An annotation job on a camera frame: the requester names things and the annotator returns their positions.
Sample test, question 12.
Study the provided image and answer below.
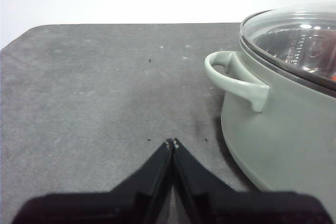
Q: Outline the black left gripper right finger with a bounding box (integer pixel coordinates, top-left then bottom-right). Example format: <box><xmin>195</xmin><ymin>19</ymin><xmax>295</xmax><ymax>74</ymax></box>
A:
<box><xmin>172</xmin><ymin>137</ymin><xmax>334</xmax><ymax>224</ymax></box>

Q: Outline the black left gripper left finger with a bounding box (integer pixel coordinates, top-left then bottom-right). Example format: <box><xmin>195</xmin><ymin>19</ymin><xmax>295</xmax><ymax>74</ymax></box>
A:
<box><xmin>12</xmin><ymin>138</ymin><xmax>174</xmax><ymax>224</ymax></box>

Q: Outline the glass lid with green knob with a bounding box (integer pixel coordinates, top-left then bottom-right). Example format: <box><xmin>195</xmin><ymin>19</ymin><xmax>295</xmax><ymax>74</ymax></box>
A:
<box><xmin>239</xmin><ymin>3</ymin><xmax>336</xmax><ymax>91</ymax></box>

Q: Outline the pale green electric steamer pot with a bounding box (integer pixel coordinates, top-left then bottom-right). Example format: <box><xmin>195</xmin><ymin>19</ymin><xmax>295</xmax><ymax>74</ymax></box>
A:
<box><xmin>204</xmin><ymin>11</ymin><xmax>336</xmax><ymax>199</ymax></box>

